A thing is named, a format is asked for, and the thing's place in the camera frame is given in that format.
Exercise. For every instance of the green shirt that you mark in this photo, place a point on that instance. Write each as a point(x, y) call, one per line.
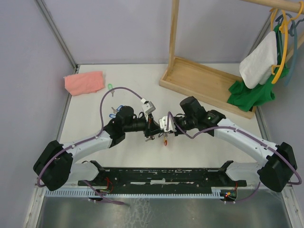
point(245, 98)

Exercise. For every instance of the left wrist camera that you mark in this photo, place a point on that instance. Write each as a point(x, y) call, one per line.
point(147, 108)

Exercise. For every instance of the wooden clothes rack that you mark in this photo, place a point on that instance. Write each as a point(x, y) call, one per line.
point(211, 85)

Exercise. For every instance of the red handled keyring holder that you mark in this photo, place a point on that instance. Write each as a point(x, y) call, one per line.
point(165, 139)

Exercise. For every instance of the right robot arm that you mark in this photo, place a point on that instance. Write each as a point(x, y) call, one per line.
point(274, 164)

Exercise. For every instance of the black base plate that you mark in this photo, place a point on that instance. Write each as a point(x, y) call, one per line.
point(164, 180)

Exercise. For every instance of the pink folded cloth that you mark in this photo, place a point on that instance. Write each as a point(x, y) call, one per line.
point(84, 83)

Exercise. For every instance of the yellow hanger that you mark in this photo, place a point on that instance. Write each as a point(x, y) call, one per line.
point(279, 25)

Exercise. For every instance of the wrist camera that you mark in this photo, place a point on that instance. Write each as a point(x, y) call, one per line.
point(167, 124)
point(147, 108)

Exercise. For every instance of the green tag key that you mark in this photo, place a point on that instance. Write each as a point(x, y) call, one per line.
point(110, 87)

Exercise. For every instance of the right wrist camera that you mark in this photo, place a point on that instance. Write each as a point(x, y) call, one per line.
point(167, 124)

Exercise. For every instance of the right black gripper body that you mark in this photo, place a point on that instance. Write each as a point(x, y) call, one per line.
point(182, 122)

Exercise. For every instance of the white towel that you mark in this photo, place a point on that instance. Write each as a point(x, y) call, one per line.
point(256, 67)

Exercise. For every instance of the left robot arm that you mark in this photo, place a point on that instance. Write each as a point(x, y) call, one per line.
point(59, 163)

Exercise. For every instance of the blue tag key upper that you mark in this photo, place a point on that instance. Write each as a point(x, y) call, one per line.
point(116, 110)

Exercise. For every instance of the teal hanger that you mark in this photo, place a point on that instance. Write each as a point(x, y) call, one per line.
point(293, 47)

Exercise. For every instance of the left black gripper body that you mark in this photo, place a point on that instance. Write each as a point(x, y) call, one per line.
point(148, 125)

